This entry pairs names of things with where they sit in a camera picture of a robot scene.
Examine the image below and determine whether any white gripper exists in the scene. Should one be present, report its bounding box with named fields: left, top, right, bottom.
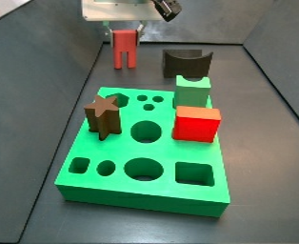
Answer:
left=82, top=0, right=163, bottom=42

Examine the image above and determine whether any red two-legged peg block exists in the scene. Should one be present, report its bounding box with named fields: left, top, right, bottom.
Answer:
left=114, top=30, right=138, bottom=69

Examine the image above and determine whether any red square block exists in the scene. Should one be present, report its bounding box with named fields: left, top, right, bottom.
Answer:
left=174, top=106, right=222, bottom=143

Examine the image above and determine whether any green shape sorter board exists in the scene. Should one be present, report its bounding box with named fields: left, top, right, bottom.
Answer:
left=55, top=87, right=231, bottom=217

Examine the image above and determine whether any green notched block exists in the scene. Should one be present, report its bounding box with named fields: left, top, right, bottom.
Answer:
left=175, top=75, right=211, bottom=107

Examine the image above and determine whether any brown star block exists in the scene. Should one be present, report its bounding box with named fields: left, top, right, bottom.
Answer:
left=84, top=95, right=123, bottom=140

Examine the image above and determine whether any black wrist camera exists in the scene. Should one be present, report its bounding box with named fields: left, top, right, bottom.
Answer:
left=151, top=0, right=182, bottom=22

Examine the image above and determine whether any black curved bracket stand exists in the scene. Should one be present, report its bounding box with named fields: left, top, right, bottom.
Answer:
left=163, top=50, right=214, bottom=78

